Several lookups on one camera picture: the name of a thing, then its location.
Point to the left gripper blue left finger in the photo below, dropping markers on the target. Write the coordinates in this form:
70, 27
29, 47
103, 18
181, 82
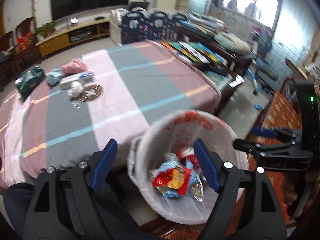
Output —
102, 164

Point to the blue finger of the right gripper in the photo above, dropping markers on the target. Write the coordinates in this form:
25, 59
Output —
263, 132

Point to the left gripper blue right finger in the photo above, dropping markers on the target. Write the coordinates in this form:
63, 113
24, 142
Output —
210, 163

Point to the red cardboard box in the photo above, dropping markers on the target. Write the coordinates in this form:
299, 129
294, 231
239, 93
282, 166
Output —
187, 154

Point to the clear printed plastic bag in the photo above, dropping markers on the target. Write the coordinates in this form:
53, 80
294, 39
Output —
195, 189

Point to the small red snack packet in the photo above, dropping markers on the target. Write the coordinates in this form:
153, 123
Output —
174, 179

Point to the white tissue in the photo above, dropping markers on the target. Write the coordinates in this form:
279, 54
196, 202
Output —
75, 90

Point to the white toothpaste box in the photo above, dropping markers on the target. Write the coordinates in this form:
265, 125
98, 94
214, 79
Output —
82, 77

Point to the light blue face mask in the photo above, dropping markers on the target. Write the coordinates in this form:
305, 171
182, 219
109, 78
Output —
53, 78

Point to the pink wrapper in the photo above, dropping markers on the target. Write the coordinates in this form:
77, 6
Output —
74, 66

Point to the person right hand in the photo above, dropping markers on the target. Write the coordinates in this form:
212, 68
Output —
290, 188

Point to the white bin with plastic liner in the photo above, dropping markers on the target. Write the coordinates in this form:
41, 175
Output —
161, 142

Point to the dark wooden coffee table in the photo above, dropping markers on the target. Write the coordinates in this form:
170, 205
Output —
236, 65

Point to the striped pink grey tablecloth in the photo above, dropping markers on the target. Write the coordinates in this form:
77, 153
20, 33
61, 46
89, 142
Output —
133, 86

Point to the blue child chair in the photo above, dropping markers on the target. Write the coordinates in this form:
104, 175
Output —
262, 44

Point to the grey green cushion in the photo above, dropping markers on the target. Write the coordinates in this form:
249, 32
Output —
232, 43

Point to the colourful picture books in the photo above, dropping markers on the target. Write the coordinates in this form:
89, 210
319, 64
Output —
193, 52

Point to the dark green tissue pack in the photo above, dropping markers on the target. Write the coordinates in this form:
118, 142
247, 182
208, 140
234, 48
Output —
29, 80

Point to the wooden tv cabinet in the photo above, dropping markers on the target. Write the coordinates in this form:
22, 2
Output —
83, 32

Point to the navy white baby fence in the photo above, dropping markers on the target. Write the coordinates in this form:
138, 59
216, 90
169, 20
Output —
137, 24

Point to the red gift box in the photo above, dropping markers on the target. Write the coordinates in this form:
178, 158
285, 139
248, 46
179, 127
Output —
25, 42

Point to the wooden armchair with bag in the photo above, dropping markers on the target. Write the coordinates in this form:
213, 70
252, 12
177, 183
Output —
8, 65

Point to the potted green plant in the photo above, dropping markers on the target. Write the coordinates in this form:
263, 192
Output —
45, 30

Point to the wooden armchair with red box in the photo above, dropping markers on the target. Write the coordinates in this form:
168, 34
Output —
22, 29

